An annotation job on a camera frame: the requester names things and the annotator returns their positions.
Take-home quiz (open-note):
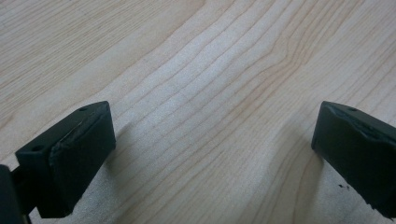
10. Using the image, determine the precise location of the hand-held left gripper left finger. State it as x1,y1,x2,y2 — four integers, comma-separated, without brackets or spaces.
14,100,117,219

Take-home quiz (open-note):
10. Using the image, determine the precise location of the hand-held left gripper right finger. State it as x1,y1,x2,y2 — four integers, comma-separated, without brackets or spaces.
311,100,396,219

